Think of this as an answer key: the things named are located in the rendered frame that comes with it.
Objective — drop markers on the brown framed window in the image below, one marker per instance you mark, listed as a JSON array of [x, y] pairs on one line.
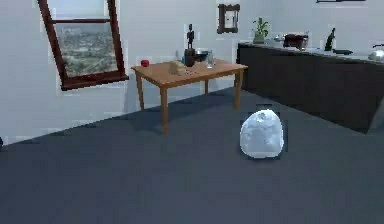
[[87, 50]]

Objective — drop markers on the white garbage bag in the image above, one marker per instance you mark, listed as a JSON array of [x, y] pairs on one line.
[[262, 134]]

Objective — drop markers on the silver kettle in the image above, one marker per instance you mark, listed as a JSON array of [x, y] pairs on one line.
[[377, 54]]

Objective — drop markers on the black human statue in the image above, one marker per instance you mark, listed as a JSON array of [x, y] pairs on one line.
[[189, 46]]

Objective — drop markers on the wooden table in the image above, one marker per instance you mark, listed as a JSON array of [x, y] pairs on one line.
[[186, 74]]

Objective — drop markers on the dark bottle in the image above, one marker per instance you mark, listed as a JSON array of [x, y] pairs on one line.
[[330, 40]]

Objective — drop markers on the dark red toaster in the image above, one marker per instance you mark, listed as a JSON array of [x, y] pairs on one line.
[[295, 41]]

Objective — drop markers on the dark metal bowl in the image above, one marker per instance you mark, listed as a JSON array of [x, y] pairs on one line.
[[201, 55]]

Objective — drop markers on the red apple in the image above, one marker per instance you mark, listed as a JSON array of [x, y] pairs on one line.
[[144, 63]]

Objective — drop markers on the tan bread loaf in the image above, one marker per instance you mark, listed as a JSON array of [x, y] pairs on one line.
[[176, 68]]

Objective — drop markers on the clear glass cup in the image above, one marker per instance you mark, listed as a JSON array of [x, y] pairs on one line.
[[210, 60]]

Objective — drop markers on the black pan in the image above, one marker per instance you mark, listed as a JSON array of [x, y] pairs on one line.
[[342, 51]]

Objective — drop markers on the green potted house plant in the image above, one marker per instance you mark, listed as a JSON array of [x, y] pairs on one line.
[[260, 30]]

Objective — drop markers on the dark kitchen counter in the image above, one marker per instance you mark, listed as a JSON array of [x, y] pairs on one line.
[[310, 83]]

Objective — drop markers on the silver pot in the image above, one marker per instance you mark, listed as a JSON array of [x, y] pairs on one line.
[[278, 38]]

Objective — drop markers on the dark framed wall picture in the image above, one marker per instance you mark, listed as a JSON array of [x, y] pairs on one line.
[[228, 18]]

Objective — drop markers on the dark wall shelf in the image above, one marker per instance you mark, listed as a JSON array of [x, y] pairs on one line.
[[340, 1]]

